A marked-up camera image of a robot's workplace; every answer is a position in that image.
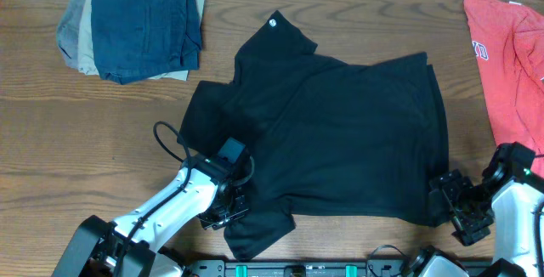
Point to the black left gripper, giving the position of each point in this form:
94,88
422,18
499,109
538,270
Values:
211,219

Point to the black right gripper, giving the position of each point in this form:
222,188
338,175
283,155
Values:
467,231

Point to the black t-shirt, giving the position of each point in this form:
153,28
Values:
327,138

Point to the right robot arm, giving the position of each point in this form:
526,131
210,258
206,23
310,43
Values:
509,197

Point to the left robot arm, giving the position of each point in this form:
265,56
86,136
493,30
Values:
131,245

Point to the red t-shirt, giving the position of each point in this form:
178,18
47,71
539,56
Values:
507,40

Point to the navy folded trousers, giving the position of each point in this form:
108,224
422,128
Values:
140,26

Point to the grey folded trousers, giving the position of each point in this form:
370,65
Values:
67,32

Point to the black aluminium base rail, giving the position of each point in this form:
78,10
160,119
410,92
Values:
220,268

